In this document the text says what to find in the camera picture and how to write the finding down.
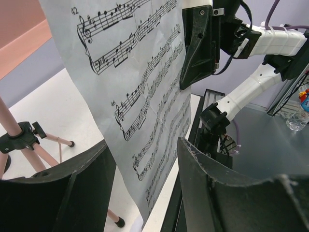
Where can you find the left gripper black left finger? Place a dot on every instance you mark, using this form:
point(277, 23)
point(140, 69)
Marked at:
point(70, 197)

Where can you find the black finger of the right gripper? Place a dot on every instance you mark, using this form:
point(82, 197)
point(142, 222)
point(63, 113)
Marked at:
point(197, 37)

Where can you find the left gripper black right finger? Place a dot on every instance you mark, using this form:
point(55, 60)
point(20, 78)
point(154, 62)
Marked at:
point(218, 199)

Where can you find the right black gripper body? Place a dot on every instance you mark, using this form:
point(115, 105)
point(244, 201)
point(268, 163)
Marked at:
point(235, 38)

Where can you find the sheet music page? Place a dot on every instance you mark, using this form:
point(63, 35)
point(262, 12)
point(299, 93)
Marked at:
point(126, 57)

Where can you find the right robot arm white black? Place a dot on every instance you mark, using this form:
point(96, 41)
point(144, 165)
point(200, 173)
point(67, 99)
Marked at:
point(211, 26)

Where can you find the clear plastic water bottle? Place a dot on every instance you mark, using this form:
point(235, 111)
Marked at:
point(300, 118)

